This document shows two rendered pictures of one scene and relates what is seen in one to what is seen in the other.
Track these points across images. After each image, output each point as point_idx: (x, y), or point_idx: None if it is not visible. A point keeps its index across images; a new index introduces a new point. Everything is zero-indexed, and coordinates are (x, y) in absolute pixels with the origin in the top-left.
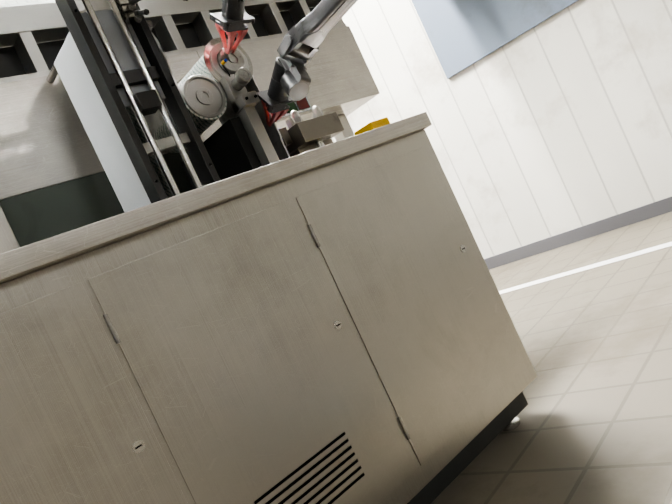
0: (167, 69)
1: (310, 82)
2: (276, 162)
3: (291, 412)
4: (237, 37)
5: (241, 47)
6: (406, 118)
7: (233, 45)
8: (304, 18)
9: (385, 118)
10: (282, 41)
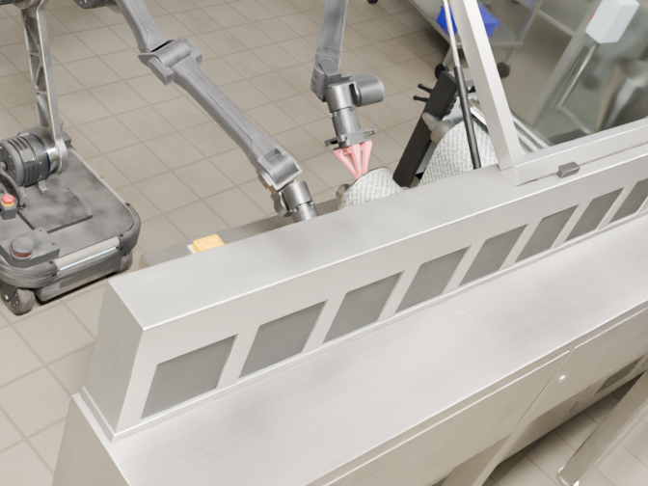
0: (405, 148)
1: (271, 198)
2: (314, 204)
3: None
4: (347, 159)
5: (349, 186)
6: (172, 245)
7: (354, 169)
8: (267, 136)
9: (196, 240)
10: (295, 161)
